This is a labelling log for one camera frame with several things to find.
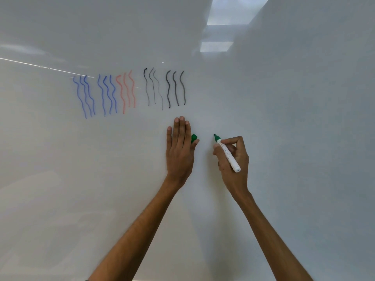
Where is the person's left forearm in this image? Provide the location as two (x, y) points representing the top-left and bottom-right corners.
(85, 176), (181, 281)

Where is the white marker with green tip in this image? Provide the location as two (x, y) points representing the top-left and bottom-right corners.
(213, 133), (241, 173)

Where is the person's left hand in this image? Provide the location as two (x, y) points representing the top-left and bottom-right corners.
(165, 116), (200, 189)

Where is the white whiteboard with wavy lines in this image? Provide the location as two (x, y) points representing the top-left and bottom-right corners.
(0, 0), (375, 281)

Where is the person's right hand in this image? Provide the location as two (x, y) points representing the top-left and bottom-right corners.
(212, 136), (250, 199)

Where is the person's right forearm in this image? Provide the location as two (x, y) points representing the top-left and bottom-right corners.
(232, 191), (314, 281)

